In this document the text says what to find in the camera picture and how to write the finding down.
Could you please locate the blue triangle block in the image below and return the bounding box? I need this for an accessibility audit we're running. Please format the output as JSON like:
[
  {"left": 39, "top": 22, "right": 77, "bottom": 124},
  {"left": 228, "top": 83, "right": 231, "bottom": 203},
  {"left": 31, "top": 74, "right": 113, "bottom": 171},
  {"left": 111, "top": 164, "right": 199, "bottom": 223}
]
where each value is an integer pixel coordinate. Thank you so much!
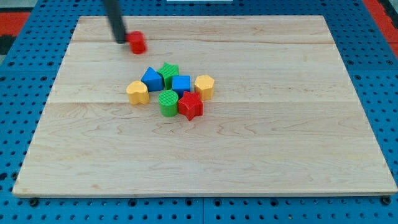
[{"left": 141, "top": 67, "right": 164, "bottom": 92}]

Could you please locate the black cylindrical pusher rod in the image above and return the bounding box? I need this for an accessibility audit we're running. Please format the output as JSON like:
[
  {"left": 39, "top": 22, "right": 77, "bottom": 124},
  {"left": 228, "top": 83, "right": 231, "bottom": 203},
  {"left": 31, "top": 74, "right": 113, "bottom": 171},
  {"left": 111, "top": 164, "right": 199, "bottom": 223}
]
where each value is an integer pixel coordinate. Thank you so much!
[{"left": 103, "top": 0, "right": 126, "bottom": 44}]

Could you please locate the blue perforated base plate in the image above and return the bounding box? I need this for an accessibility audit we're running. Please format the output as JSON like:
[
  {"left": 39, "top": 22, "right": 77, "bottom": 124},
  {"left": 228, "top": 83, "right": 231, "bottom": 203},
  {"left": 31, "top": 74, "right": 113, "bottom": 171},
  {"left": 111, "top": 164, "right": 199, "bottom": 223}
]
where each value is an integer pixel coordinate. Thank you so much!
[{"left": 1, "top": 1, "right": 397, "bottom": 223}]

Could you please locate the red cylinder block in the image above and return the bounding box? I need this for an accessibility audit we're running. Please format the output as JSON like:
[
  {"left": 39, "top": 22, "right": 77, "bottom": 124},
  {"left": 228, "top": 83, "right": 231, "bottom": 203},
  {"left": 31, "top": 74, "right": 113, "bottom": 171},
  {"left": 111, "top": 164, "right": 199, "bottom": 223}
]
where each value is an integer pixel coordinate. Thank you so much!
[{"left": 126, "top": 30, "right": 147, "bottom": 54}]

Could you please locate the yellow hexagon block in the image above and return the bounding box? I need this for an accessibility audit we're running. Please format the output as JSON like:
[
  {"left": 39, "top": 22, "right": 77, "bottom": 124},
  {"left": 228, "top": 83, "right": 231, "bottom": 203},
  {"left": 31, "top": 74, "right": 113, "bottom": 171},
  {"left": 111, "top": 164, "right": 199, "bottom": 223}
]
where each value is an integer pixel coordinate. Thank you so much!
[{"left": 194, "top": 75, "right": 215, "bottom": 101}]

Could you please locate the blue cube block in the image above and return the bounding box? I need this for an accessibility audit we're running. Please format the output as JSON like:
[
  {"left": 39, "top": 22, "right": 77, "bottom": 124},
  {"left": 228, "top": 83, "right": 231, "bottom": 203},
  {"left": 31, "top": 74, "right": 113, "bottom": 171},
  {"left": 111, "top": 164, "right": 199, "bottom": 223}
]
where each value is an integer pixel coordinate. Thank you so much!
[{"left": 172, "top": 75, "right": 191, "bottom": 98}]

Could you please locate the yellow heart block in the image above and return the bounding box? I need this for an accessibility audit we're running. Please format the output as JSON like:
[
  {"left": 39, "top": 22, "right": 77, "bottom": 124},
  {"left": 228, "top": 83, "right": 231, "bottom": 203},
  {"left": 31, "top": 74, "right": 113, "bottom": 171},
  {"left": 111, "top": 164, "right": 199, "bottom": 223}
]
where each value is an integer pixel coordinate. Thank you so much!
[{"left": 126, "top": 80, "right": 150, "bottom": 105}]

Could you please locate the green cylinder block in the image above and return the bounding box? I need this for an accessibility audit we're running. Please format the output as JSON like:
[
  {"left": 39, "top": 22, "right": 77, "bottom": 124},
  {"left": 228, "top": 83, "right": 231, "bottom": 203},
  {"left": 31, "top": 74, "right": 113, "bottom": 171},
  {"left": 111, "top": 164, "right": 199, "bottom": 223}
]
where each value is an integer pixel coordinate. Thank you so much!
[{"left": 158, "top": 90, "right": 178, "bottom": 117}]

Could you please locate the red star block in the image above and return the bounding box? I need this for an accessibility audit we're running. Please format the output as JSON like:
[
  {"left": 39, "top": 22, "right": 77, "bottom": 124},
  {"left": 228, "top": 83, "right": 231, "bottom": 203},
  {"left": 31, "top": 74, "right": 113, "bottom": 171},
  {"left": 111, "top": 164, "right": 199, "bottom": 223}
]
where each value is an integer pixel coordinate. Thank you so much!
[{"left": 177, "top": 91, "right": 203, "bottom": 121}]

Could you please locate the green star block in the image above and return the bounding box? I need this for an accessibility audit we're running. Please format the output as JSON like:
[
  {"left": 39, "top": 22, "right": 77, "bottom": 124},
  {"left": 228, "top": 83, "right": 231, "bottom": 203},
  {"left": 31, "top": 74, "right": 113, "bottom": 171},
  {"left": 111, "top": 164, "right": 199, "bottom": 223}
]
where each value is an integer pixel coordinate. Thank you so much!
[{"left": 157, "top": 62, "right": 179, "bottom": 90}]

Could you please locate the light wooden board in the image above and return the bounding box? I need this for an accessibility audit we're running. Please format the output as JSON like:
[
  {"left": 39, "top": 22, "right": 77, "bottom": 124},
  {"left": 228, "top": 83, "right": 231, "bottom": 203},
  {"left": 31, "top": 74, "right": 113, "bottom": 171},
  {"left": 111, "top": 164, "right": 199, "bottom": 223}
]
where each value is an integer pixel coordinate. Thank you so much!
[{"left": 12, "top": 16, "right": 397, "bottom": 198}]

